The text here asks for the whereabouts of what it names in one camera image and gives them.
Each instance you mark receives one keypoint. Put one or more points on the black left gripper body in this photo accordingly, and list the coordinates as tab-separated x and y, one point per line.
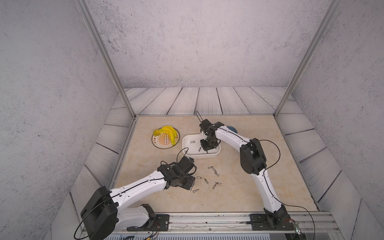
186	182

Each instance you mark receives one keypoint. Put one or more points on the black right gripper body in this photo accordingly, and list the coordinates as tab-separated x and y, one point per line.
207	144

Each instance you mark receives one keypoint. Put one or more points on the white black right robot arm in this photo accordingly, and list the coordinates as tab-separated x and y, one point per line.
253	161

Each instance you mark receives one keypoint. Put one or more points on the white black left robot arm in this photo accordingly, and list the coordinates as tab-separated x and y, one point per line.
109	210

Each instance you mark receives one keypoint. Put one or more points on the white rectangular storage box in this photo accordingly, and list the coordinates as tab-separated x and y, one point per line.
191	150

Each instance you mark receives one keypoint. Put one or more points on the blue bowl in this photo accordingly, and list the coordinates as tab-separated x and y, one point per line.
234	130

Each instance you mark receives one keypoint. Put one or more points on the patterned round plate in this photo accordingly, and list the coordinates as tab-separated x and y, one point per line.
165	138

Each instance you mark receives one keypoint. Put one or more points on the yellow banana bunch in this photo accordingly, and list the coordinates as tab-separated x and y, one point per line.
166	133

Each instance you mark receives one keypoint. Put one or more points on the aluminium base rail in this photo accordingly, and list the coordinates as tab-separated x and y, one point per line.
237	226

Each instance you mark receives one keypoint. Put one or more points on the right aluminium frame post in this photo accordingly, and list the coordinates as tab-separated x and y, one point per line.
316	39

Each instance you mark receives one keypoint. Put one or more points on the aluminium frame post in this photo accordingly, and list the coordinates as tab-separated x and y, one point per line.
87	17
316	39

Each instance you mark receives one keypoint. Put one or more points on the left aluminium frame post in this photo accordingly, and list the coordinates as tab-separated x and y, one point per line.
87	17

